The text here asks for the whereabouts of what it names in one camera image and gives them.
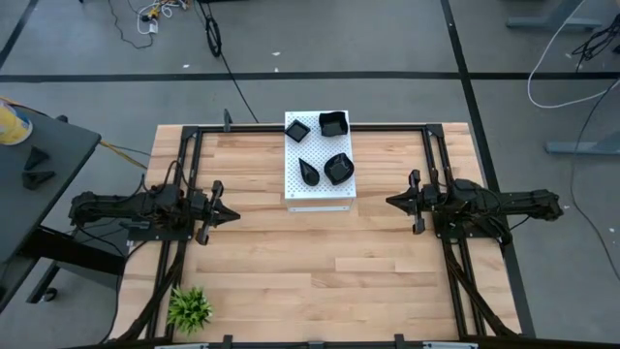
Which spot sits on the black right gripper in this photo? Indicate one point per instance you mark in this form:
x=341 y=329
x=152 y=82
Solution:
x=428 y=201

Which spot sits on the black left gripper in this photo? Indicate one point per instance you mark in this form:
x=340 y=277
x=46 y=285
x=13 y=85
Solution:
x=206 y=213

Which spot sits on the black rounded wavy plate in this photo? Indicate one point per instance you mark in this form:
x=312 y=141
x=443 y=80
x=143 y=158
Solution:
x=339 y=168

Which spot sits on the black teardrop plate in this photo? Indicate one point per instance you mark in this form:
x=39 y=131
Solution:
x=309 y=175

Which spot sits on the large black square wavy plate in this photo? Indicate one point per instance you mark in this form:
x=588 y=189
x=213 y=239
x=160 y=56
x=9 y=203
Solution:
x=333 y=124

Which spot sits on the small black square plate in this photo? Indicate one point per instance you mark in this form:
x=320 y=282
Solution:
x=297 y=130

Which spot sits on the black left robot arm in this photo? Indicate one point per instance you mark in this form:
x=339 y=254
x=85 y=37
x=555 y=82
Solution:
x=121 y=206

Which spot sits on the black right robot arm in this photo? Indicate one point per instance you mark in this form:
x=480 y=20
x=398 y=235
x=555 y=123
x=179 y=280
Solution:
x=508 y=203

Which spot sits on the black table clamp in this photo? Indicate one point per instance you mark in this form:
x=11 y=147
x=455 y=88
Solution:
x=399 y=341
x=227 y=121
x=226 y=342

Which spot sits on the white perforated metal shelf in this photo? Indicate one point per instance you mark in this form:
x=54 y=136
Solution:
x=317 y=148

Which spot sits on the small green potted plant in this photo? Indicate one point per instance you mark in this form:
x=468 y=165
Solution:
x=188 y=310

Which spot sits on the dark grey side desk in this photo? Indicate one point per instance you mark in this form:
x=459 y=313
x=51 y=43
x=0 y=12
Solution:
x=63 y=145

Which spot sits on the black triangular part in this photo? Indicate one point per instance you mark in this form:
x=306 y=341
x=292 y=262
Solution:
x=38 y=180
x=36 y=159

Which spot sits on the yellow and blue canister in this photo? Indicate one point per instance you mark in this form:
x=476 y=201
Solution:
x=12 y=128

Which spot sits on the black aluminium frame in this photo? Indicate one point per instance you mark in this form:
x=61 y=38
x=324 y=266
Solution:
x=242 y=129

